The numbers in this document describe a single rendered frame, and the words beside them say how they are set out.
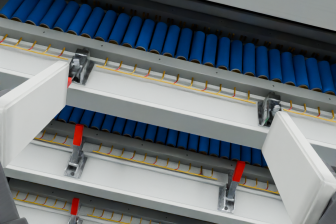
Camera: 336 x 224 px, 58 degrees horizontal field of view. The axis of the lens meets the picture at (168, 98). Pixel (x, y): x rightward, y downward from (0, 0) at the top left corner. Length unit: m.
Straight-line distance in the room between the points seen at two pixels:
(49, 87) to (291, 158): 0.13
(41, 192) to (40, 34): 0.37
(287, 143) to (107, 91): 0.29
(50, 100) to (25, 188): 0.56
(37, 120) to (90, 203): 0.54
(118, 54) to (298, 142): 0.31
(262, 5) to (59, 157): 0.41
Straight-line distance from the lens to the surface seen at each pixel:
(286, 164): 0.17
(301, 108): 0.47
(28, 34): 0.47
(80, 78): 0.41
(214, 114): 0.42
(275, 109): 0.42
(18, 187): 0.73
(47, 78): 0.17
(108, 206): 0.69
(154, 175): 0.55
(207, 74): 0.42
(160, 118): 0.42
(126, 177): 0.55
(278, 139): 0.18
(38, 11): 0.50
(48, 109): 0.18
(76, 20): 0.48
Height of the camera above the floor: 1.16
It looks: 34 degrees down
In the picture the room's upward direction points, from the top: 14 degrees clockwise
